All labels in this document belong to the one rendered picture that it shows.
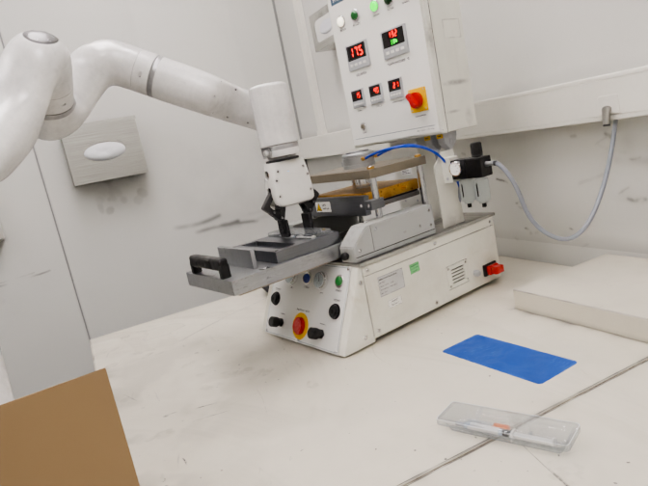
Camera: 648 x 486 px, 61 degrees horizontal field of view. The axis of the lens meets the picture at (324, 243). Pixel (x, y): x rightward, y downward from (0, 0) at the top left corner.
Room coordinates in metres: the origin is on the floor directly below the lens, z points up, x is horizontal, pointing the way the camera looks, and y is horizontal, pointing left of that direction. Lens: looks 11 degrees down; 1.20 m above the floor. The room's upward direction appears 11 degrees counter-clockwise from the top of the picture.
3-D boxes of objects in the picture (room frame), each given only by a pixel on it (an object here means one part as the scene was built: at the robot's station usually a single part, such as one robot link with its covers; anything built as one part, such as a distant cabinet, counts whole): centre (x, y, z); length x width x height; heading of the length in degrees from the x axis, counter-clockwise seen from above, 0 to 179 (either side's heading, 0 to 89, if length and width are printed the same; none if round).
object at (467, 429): (0.69, -0.19, 0.76); 0.18 x 0.06 x 0.02; 48
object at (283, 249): (1.21, 0.09, 0.98); 0.20 x 0.17 x 0.03; 35
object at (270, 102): (1.24, 0.05, 1.27); 0.09 x 0.08 x 0.13; 0
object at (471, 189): (1.25, -0.36, 1.05); 0.15 x 0.05 x 0.15; 35
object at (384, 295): (1.34, -0.13, 0.84); 0.53 x 0.37 x 0.17; 125
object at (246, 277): (1.19, 0.13, 0.97); 0.30 x 0.22 x 0.08; 125
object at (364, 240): (1.20, -0.14, 0.96); 0.26 x 0.05 x 0.07; 125
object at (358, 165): (1.36, -0.16, 1.08); 0.31 x 0.24 x 0.13; 35
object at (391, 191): (1.35, -0.13, 1.07); 0.22 x 0.17 x 0.10; 35
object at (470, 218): (1.38, -0.15, 0.93); 0.46 x 0.35 x 0.01; 125
